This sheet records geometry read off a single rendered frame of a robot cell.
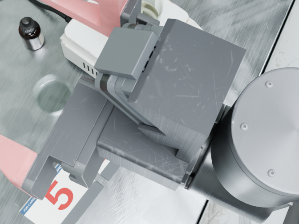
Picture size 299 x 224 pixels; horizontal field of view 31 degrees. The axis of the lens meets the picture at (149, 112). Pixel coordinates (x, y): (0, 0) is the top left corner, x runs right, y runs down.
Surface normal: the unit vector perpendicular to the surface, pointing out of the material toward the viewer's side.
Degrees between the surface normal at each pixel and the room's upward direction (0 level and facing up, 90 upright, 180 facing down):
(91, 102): 1
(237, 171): 90
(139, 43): 37
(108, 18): 90
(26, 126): 0
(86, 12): 20
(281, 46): 0
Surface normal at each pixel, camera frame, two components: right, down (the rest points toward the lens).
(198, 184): -0.35, 0.65
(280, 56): 0.05, -0.25
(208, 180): -0.29, 0.50
